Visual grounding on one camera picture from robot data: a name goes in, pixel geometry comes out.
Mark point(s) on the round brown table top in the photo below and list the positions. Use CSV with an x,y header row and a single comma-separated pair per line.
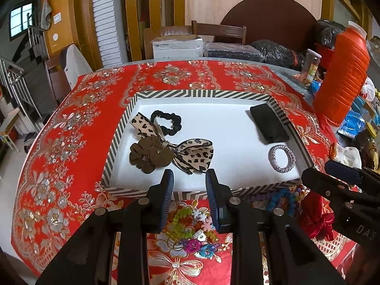
x,y
267,17

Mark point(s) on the black cloth pouch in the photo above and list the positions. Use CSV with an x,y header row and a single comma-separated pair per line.
x,y
268,124

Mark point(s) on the leopard print bow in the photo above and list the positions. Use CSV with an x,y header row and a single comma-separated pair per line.
x,y
196,151

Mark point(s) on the window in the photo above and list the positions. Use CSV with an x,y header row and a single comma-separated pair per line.
x,y
20,17

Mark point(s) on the brown scrunchie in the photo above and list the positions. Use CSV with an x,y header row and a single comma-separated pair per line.
x,y
139,154

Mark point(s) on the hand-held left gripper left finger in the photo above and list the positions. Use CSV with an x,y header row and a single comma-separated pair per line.
x,y
167,190

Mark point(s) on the metal stair railing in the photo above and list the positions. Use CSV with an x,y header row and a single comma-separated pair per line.
x,y
14,74

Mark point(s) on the small white desk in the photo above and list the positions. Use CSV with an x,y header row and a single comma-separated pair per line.
x,y
9,121

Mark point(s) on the blue plastic packet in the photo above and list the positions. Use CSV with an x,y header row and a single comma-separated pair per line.
x,y
353,121

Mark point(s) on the shiny red bow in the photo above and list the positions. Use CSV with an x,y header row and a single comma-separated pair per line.
x,y
314,219

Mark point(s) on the red floral tablecloth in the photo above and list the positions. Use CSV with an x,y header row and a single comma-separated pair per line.
x,y
89,124

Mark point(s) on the grey hanging cloth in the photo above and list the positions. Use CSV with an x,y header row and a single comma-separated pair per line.
x,y
46,12

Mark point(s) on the clear plastic jar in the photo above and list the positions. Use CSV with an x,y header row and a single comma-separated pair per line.
x,y
310,65

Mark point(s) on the dark wooden chair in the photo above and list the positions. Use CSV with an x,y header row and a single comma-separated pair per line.
x,y
219,31

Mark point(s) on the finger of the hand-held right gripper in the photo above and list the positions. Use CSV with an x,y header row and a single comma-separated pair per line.
x,y
317,182
341,170

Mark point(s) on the black wrapped flat box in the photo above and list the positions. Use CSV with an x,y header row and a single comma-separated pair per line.
x,y
231,50

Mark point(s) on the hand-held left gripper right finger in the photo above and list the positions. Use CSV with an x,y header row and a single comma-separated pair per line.
x,y
212,196

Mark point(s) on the black plastic bag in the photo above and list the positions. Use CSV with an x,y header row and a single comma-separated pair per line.
x,y
328,31
279,52

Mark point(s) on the white cardboard box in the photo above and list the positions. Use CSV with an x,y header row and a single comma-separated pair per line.
x,y
178,47

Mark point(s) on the white louvered shutter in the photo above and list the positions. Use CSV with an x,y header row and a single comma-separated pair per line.
x,y
107,20

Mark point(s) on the black scrunchie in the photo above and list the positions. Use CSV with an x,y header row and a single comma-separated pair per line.
x,y
175,121

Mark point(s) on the white covered chair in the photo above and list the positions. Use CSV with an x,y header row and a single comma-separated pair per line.
x,y
75,62

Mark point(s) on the striped cardboard box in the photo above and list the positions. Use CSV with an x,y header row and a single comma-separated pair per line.
x,y
222,139

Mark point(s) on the orange ribbed jug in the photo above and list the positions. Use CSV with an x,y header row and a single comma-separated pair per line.
x,y
344,74

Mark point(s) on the white glove orange cuff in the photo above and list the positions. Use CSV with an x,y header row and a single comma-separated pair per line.
x,y
347,154

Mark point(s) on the white wall switch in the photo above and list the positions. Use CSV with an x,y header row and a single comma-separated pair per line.
x,y
57,17

